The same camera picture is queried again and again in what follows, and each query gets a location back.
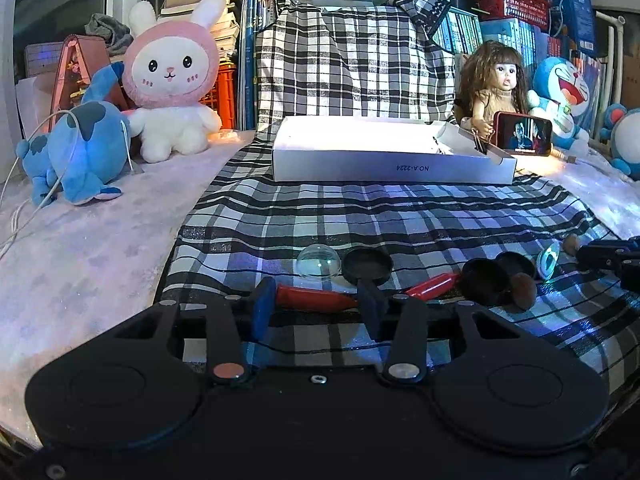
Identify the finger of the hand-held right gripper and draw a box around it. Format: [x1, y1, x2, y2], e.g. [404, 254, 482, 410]
[575, 246, 633, 274]
[589, 235, 640, 254]

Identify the grey crumpled cloth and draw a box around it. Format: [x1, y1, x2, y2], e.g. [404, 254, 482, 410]
[84, 12, 133, 58]

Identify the red pointed stick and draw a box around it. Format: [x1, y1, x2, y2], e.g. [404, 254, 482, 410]
[405, 271, 461, 297]
[276, 284, 358, 312]

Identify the large blue cat plush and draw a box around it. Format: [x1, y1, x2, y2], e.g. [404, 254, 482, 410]
[527, 56, 593, 153]

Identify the brown-haired doll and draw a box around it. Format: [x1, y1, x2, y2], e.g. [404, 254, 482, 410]
[452, 41, 531, 153]

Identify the binder clip on box edge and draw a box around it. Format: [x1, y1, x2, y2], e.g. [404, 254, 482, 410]
[467, 127, 503, 165]

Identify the smartphone in red case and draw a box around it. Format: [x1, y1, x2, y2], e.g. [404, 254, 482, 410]
[492, 111, 554, 157]

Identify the white cardboard box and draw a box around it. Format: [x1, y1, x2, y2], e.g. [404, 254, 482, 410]
[272, 116, 518, 185]

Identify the clear glass dome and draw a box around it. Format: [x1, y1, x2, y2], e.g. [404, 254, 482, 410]
[296, 244, 342, 281]

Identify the row of blue upright folders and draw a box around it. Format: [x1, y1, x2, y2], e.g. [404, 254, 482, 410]
[237, 0, 281, 131]

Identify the blue spotted plush toy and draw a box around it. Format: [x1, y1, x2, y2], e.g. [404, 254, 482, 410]
[16, 62, 132, 207]

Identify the white pipe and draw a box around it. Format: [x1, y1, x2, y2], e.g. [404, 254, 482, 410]
[592, 10, 626, 146]

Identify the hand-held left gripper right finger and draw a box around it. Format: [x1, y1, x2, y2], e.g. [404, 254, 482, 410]
[357, 280, 546, 383]

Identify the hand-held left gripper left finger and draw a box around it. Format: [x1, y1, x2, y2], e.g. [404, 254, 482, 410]
[95, 276, 277, 386]

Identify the small orange ball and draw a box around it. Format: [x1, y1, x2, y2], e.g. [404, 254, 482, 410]
[510, 272, 538, 311]

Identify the black white checked cloth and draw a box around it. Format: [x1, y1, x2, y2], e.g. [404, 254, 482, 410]
[155, 0, 640, 406]

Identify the white cable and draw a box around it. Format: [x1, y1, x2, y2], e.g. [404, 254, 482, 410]
[0, 112, 81, 256]

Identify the pink miniature house model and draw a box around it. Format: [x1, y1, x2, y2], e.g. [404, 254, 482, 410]
[50, 35, 126, 126]

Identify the stack of lying books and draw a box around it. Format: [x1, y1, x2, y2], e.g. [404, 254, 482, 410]
[160, 0, 256, 58]

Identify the blue gift bag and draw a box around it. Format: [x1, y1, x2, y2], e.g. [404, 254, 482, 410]
[540, 0, 598, 57]

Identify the small blue cat plush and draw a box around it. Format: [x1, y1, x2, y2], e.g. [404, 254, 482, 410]
[600, 103, 640, 181]

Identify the red plastic crate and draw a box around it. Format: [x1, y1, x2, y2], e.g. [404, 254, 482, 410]
[200, 60, 238, 131]

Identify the red plastic basket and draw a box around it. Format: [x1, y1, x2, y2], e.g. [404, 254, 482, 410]
[467, 0, 551, 31]

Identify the row of upright books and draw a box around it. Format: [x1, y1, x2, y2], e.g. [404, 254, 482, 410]
[430, 7, 608, 126]

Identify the pink white rabbit plush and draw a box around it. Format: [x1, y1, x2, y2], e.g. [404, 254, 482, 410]
[122, 0, 223, 163]

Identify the white glittery table cover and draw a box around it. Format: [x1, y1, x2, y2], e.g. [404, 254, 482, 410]
[0, 130, 640, 453]

